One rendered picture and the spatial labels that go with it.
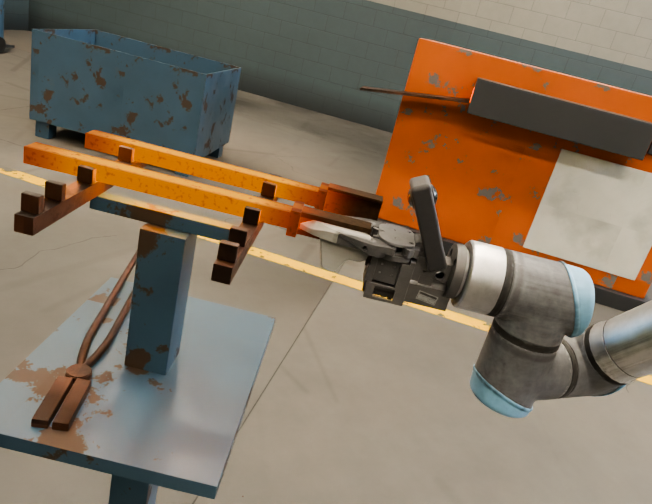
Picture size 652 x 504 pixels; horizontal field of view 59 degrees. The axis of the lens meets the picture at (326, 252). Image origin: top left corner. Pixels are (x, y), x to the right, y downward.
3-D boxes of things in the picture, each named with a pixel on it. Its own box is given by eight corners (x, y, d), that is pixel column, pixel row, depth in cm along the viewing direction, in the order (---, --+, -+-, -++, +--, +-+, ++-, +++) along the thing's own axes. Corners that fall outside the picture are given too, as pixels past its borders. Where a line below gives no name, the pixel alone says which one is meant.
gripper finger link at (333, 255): (290, 267, 72) (361, 283, 72) (300, 223, 70) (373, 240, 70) (292, 257, 75) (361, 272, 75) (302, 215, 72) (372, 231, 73)
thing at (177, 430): (273, 327, 102) (275, 317, 101) (214, 500, 65) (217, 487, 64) (110, 286, 102) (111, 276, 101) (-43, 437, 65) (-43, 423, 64)
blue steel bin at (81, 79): (226, 156, 472) (241, 67, 445) (191, 179, 398) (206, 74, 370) (88, 119, 478) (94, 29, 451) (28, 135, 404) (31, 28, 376)
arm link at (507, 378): (554, 420, 80) (590, 346, 75) (490, 427, 75) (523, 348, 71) (512, 379, 88) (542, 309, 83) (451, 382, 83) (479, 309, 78)
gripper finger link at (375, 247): (335, 248, 69) (406, 264, 70) (338, 236, 69) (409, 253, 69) (336, 234, 73) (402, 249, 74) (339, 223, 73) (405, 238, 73)
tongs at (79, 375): (148, 233, 121) (148, 228, 120) (168, 237, 121) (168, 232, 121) (30, 427, 66) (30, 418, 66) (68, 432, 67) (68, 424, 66)
